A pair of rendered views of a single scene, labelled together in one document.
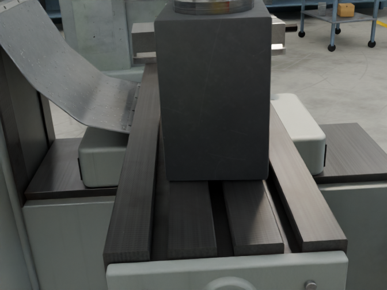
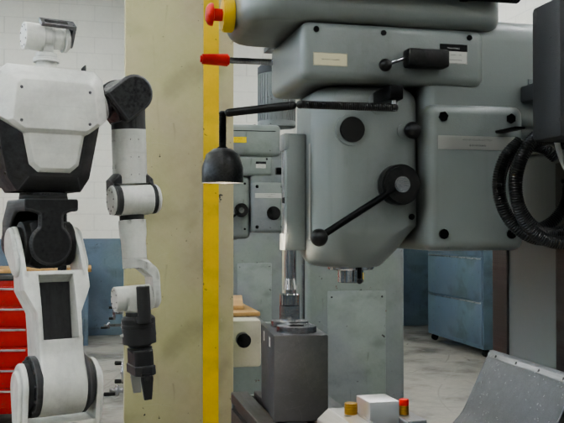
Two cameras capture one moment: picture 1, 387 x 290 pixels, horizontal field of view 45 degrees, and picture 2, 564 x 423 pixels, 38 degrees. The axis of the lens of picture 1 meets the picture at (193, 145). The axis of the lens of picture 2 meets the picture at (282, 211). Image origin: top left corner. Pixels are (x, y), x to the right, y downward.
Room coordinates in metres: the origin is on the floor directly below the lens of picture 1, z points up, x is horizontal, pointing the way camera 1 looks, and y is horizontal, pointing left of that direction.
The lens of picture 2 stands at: (2.42, -0.47, 1.39)
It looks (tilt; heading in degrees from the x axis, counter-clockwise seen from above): 1 degrees up; 167
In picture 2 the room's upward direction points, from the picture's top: straight up
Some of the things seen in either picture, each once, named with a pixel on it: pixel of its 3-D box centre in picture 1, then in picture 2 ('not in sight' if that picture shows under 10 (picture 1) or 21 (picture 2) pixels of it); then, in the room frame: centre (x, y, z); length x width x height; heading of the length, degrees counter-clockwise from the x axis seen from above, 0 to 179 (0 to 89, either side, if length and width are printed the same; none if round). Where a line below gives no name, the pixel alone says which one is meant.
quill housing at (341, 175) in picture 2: not in sight; (352, 179); (0.98, -0.01, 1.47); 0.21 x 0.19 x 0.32; 1
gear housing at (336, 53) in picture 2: not in sight; (372, 66); (0.97, 0.03, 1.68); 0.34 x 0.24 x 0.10; 91
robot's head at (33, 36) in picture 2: not in sight; (44, 42); (0.32, -0.60, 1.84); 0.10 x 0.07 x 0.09; 109
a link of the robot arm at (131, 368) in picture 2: not in sight; (138, 350); (0.23, -0.36, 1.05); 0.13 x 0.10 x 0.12; 12
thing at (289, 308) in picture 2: not in sight; (289, 309); (0.54, -0.03, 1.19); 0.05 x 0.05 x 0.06
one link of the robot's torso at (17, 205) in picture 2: not in sight; (35, 231); (0.24, -0.63, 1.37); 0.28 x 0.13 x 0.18; 19
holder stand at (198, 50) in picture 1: (216, 72); (293, 366); (0.59, -0.03, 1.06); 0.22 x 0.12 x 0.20; 176
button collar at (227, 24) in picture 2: not in sight; (227, 15); (0.98, -0.25, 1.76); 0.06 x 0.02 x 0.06; 1
